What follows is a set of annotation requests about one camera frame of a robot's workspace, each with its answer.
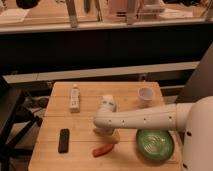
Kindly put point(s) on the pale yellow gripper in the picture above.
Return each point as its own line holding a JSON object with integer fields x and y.
{"x": 109, "y": 136}

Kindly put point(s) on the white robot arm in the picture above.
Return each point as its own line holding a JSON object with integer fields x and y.
{"x": 195, "y": 120}

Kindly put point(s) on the green ceramic bowl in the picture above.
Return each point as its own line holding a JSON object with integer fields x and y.
{"x": 155, "y": 145}

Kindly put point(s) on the black rectangular bar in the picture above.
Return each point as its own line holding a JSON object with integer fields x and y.
{"x": 63, "y": 146}

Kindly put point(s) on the white paper cup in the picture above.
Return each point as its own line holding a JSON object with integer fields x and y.
{"x": 145, "y": 96}

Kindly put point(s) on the white tube bottle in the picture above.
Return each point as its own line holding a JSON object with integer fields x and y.
{"x": 74, "y": 104}

